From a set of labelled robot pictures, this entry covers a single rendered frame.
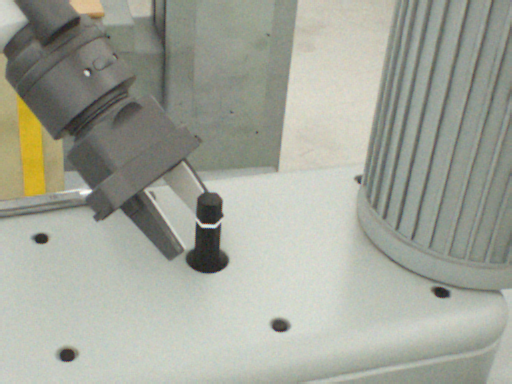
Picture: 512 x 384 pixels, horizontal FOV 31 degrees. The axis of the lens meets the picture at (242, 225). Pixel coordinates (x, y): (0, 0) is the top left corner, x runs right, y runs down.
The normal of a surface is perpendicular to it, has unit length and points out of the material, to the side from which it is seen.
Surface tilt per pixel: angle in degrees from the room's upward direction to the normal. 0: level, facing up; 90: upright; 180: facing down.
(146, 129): 38
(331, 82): 0
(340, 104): 0
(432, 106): 90
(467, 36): 90
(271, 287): 0
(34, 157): 90
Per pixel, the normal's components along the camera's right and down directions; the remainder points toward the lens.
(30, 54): -0.15, 0.20
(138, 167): 0.58, -0.39
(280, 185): 0.07, -0.79
